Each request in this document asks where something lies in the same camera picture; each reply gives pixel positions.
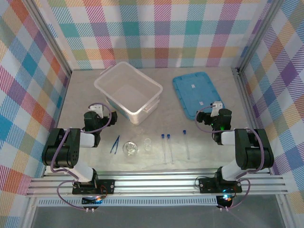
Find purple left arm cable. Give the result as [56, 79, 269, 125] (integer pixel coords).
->
[47, 102, 112, 212]

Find glass erlenmeyer flask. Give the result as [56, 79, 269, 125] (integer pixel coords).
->
[122, 141, 139, 156]

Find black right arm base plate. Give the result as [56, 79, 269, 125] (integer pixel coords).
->
[198, 177, 243, 193]

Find blue capped test tube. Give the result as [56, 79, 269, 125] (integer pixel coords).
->
[167, 134, 174, 164]
[161, 133, 167, 165]
[182, 129, 190, 160]

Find aluminium side rail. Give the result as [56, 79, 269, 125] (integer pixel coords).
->
[42, 71, 72, 178]
[231, 67, 274, 175]

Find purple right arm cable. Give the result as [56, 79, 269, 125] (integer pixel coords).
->
[195, 105, 266, 212]

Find aluminium frame post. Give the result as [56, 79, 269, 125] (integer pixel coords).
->
[23, 0, 73, 76]
[237, 0, 285, 72]

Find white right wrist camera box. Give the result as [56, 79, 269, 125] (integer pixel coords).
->
[212, 101, 224, 116]

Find aluminium mounting rail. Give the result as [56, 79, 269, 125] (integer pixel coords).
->
[25, 168, 288, 198]

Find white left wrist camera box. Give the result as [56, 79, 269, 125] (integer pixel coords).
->
[89, 105, 105, 118]

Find slotted grey cable duct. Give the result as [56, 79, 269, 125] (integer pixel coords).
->
[38, 198, 218, 207]

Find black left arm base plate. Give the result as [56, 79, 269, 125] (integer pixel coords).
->
[72, 179, 116, 195]

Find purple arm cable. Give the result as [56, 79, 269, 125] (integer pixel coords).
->
[195, 105, 266, 212]
[47, 102, 112, 212]

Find blue plastic bin lid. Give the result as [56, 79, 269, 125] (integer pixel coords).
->
[172, 71, 226, 119]

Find translucent plastic storage bin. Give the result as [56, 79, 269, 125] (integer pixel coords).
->
[94, 61, 164, 125]

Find blue plastic tweezers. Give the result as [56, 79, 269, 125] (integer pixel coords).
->
[110, 135, 120, 154]

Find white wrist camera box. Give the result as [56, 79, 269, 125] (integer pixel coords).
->
[89, 105, 105, 118]
[212, 101, 224, 116]

